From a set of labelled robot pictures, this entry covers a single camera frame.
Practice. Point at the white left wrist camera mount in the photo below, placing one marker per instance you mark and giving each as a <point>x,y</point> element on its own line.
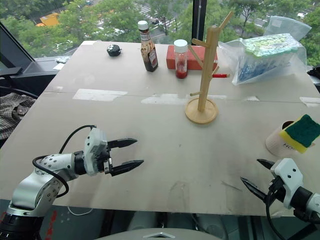
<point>93,147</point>

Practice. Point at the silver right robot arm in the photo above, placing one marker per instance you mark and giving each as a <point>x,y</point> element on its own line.
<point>306,200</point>

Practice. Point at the black object at table side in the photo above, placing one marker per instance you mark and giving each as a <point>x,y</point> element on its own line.
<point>315,75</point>

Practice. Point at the red rectangular box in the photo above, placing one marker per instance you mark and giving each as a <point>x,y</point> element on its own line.
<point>193,62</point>

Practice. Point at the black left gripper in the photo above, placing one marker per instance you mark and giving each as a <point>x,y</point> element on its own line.
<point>106,162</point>

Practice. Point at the small white grey items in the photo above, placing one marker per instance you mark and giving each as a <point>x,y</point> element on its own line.
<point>62,60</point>

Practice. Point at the black window frame post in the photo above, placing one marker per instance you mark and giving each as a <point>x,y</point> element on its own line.
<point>196,20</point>

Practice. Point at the dark monitor panel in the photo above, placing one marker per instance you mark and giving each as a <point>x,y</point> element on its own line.
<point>12,50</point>

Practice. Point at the grey robot torso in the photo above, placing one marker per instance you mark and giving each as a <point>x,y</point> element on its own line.
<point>160,235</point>

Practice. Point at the wooden mug tree stand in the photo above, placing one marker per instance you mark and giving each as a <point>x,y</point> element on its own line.
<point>203,100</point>

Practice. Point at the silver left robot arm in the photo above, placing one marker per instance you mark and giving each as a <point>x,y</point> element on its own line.
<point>30,190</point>

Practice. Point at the plaid cloth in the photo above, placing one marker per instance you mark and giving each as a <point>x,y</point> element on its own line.
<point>12,112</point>

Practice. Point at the yellow green sponge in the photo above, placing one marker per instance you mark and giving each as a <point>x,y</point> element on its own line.
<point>301,132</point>

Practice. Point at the clear plastic zip bag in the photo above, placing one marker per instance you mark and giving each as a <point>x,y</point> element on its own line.
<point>295,65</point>

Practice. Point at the brown sauce bottle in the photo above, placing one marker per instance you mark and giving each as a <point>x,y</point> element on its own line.
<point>149,50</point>

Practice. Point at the blue items in bag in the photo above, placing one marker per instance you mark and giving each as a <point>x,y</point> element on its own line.
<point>260,68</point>

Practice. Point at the small black round object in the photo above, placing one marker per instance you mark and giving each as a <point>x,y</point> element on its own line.
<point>113,50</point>

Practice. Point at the clear jar red sauce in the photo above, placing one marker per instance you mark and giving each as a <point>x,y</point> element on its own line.
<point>180,60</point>

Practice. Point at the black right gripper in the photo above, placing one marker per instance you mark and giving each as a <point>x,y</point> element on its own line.
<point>277,190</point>

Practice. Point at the cream paper cup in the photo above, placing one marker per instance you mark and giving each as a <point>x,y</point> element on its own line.
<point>276,142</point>

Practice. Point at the green sponge pack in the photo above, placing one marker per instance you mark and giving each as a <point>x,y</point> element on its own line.
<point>272,45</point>

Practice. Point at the empty clear plastic bag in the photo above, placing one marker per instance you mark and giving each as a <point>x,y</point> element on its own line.
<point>290,26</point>

